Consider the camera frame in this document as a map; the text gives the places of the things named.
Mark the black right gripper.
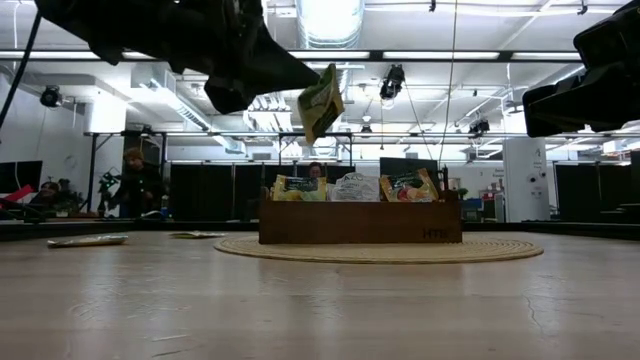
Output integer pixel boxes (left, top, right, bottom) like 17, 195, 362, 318
522, 64, 640, 139

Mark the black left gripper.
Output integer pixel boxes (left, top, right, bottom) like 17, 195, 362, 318
169, 0, 322, 115

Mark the yellow green tea packet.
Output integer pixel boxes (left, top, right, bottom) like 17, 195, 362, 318
46, 234, 130, 250
271, 174, 330, 203
168, 230, 227, 240

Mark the white orange tea packet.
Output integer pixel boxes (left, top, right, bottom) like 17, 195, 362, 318
327, 172, 382, 203

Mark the brown wooden tea box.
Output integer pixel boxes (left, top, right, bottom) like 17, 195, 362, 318
258, 187, 464, 246

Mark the white ceiling pipe bundle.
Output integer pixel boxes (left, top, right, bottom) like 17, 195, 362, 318
242, 94, 296, 134

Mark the white pillar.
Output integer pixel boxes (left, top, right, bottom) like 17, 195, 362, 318
502, 137, 552, 222

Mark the black computer monitor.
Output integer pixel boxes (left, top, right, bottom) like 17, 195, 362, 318
0, 160, 44, 195
379, 156, 441, 176

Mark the white round ceiling column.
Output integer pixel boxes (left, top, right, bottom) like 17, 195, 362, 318
82, 97, 128, 135

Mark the round woven placemat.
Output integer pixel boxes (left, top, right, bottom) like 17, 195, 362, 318
213, 234, 545, 265

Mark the pink object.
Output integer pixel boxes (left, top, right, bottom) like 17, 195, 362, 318
0, 184, 36, 203

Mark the round silver ceiling duct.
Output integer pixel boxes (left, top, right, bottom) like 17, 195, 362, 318
295, 0, 367, 101

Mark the black partition wall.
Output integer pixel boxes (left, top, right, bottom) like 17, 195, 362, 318
168, 162, 358, 223
553, 162, 619, 223

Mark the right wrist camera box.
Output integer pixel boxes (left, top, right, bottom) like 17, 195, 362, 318
573, 2, 640, 84

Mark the white rectangular ceiling duct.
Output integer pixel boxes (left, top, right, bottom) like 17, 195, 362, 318
128, 64, 247, 155

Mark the black background stand frame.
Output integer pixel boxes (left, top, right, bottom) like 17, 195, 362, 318
82, 129, 169, 217

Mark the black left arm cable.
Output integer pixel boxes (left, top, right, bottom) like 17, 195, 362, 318
0, 12, 42, 129

